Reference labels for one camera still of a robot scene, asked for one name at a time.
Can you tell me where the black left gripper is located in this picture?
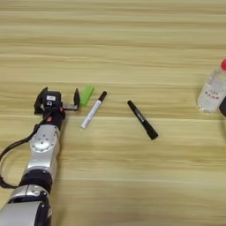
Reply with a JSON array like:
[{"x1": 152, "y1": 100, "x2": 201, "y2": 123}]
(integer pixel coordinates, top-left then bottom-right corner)
[{"x1": 33, "y1": 87, "x2": 81, "y2": 131}]

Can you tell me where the white marker with black cap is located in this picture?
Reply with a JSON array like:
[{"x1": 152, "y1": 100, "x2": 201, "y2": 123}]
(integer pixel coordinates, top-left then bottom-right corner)
[{"x1": 79, "y1": 90, "x2": 108, "y2": 130}]

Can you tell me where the black marker pen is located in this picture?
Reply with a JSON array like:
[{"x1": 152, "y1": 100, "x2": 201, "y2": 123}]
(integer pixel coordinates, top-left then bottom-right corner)
[{"x1": 126, "y1": 99, "x2": 160, "y2": 140}]

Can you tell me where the clear bottle with red cap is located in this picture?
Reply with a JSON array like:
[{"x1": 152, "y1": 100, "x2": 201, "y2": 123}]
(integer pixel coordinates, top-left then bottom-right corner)
[{"x1": 196, "y1": 58, "x2": 226, "y2": 114}]

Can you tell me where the black mesh pen cup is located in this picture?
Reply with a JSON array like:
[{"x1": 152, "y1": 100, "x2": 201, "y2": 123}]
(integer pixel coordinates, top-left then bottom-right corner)
[{"x1": 218, "y1": 94, "x2": 226, "y2": 119}]

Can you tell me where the left gripper small black box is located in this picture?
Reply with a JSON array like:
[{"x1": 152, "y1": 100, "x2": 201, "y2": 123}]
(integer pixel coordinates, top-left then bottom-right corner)
[{"x1": 41, "y1": 90, "x2": 63, "y2": 109}]

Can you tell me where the green rectangular eraser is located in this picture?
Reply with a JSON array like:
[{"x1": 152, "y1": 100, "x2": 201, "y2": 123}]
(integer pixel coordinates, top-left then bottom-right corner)
[{"x1": 79, "y1": 85, "x2": 94, "y2": 107}]

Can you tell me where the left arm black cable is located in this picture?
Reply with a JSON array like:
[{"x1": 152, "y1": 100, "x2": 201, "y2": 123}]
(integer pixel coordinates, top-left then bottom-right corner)
[{"x1": 0, "y1": 113, "x2": 51, "y2": 189}]

